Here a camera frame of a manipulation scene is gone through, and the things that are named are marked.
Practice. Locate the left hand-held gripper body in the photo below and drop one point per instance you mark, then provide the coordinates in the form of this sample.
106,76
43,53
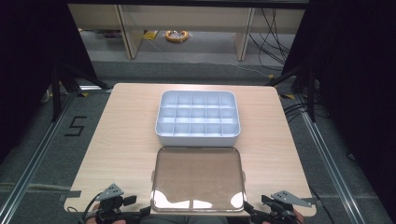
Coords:
109,199

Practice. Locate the person's left hand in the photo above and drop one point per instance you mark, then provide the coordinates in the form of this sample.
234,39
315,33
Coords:
91,221

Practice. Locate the black metal stand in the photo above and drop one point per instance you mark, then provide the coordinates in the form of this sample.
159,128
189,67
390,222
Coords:
310,93
56,93

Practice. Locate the aluminium floor rail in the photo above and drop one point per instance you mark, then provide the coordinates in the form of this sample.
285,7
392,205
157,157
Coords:
330,161
34,158

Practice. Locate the purple flat object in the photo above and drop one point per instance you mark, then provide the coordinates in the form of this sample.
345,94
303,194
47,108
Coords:
112,34

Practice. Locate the clear plastic lid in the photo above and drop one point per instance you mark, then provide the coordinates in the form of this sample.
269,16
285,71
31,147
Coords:
198,177

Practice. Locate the black curtain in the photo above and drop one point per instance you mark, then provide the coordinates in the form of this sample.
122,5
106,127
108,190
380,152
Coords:
28,62
358,77

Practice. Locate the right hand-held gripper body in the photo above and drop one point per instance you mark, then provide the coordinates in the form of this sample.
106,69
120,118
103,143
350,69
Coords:
285,205

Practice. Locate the white divided storage box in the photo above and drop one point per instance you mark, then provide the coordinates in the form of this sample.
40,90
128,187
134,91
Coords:
198,137

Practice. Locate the person's right hand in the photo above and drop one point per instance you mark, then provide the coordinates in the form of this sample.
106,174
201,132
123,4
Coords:
299,217

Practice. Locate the yellow flat packet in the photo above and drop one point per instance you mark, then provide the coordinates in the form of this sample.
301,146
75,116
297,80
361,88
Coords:
150,35

